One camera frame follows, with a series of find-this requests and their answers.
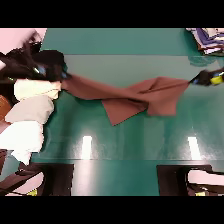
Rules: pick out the white garment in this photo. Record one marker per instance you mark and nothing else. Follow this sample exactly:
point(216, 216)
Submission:
point(21, 136)

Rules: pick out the cream garment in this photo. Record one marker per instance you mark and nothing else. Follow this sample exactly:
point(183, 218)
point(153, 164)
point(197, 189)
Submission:
point(35, 88)

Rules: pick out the orange-brown garment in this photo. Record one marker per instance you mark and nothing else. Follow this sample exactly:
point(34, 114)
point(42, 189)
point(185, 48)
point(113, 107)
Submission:
point(4, 106)

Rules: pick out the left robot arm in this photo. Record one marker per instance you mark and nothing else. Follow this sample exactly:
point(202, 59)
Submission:
point(50, 62)

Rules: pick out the brown shirt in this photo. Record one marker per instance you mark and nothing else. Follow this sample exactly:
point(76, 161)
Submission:
point(156, 95)

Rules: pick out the heap of clothes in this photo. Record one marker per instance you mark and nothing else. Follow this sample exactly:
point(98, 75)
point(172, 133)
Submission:
point(208, 40)

